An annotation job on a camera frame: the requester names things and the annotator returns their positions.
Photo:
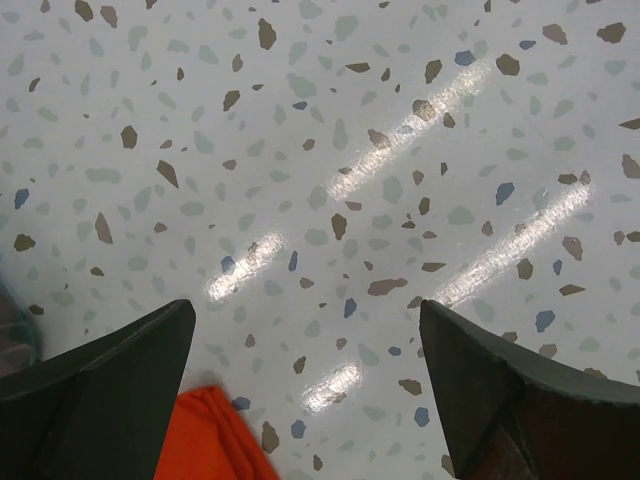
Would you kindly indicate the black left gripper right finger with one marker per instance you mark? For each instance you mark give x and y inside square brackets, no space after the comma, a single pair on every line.
[509,413]

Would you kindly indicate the folded orange t shirt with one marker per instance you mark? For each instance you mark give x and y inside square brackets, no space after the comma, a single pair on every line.
[208,440]

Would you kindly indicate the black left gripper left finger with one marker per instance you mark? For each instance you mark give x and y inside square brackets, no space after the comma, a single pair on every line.
[101,410]

